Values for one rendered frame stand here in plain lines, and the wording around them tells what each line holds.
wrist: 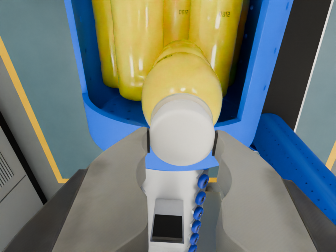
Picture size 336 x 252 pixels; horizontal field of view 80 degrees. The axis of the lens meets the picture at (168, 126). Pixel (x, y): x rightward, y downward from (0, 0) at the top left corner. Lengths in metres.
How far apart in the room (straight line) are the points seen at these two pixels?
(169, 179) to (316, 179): 0.64
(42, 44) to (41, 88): 0.33
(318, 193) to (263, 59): 0.83
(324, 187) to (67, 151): 1.85
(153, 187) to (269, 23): 0.61
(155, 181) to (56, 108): 1.30
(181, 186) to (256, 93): 0.52
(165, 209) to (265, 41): 0.61
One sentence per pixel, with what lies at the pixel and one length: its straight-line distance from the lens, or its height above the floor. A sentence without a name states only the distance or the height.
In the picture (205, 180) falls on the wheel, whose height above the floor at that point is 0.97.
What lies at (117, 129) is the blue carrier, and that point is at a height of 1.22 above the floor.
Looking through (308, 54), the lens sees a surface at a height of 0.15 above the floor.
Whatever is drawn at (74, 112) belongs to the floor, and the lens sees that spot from 1.79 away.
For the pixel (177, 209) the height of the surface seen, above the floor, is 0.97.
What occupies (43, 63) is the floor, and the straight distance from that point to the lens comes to 1.75.
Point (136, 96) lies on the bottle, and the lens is 0.30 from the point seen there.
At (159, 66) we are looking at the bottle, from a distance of 0.16.
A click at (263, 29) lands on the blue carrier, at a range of 0.23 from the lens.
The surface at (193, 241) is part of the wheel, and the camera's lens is 0.87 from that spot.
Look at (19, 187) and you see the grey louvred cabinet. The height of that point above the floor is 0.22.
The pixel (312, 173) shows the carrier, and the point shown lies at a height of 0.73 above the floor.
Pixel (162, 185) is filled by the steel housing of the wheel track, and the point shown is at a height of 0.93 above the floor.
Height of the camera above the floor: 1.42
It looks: 60 degrees down
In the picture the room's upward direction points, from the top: 174 degrees counter-clockwise
